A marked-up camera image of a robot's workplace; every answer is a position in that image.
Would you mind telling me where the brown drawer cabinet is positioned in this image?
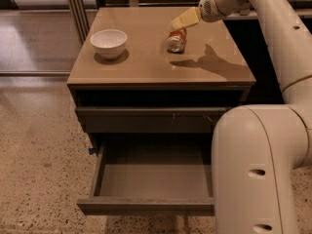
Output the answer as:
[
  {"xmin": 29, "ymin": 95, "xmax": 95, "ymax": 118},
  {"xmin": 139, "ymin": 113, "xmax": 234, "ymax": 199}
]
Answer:
[{"xmin": 67, "ymin": 7, "xmax": 255, "ymax": 147}]

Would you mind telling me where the blue tape piece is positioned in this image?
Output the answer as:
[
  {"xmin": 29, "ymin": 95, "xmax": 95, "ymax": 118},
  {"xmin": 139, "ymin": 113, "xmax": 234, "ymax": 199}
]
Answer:
[{"xmin": 89, "ymin": 148, "xmax": 97, "ymax": 155}]

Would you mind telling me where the open grey middle drawer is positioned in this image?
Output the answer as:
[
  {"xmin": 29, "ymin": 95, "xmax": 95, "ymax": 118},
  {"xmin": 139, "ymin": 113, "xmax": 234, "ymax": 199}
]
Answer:
[{"xmin": 77, "ymin": 143, "xmax": 215, "ymax": 216}]

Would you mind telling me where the white ceramic bowl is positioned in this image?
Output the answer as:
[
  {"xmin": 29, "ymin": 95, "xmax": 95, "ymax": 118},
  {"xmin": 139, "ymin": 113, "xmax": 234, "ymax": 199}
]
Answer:
[{"xmin": 90, "ymin": 29, "xmax": 128, "ymax": 59}]

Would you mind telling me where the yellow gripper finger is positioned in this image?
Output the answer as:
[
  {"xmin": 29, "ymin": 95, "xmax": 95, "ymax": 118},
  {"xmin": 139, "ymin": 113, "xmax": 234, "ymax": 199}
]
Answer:
[{"xmin": 171, "ymin": 7, "xmax": 201, "ymax": 30}]

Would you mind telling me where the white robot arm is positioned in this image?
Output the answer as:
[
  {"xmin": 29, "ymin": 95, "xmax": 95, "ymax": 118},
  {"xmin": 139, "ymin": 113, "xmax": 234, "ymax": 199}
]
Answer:
[{"xmin": 171, "ymin": 0, "xmax": 312, "ymax": 234}]

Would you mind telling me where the closed grey top drawer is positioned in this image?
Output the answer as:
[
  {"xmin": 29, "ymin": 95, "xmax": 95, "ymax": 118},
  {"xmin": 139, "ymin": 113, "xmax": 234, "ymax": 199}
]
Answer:
[{"xmin": 75, "ymin": 107, "xmax": 227, "ymax": 134}]

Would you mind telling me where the red coke can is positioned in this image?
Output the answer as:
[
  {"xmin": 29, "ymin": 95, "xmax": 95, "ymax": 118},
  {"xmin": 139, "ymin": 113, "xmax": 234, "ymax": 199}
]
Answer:
[{"xmin": 167, "ymin": 28, "xmax": 187, "ymax": 53}]

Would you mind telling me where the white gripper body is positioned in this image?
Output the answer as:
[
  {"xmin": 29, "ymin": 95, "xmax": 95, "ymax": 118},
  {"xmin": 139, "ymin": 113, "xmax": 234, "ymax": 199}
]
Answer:
[{"xmin": 198, "ymin": 0, "xmax": 241, "ymax": 22}]

